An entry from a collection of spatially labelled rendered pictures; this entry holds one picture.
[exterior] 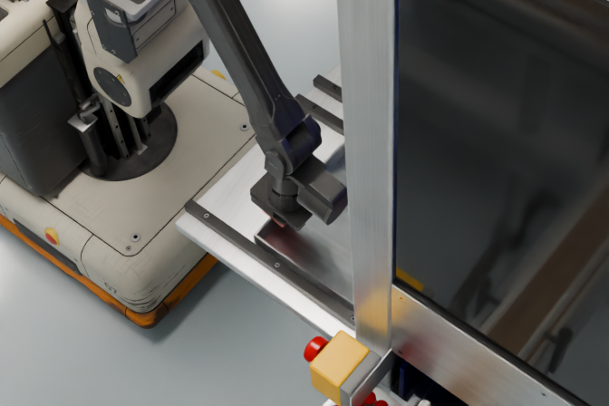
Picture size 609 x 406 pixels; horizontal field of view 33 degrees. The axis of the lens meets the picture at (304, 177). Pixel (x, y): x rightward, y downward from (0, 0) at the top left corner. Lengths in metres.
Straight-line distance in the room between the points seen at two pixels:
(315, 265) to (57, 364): 1.15
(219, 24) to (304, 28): 1.83
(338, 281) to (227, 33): 0.48
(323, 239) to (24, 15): 0.87
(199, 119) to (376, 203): 1.53
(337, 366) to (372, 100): 0.52
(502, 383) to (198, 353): 1.41
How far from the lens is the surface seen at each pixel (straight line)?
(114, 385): 2.63
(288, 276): 1.65
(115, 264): 2.46
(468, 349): 1.29
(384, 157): 1.07
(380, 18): 0.92
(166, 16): 2.12
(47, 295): 2.79
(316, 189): 1.50
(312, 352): 1.47
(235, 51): 1.39
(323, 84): 1.87
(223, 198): 1.77
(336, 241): 1.70
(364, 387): 1.45
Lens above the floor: 2.34
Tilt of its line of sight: 55 degrees down
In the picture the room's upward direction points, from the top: 7 degrees counter-clockwise
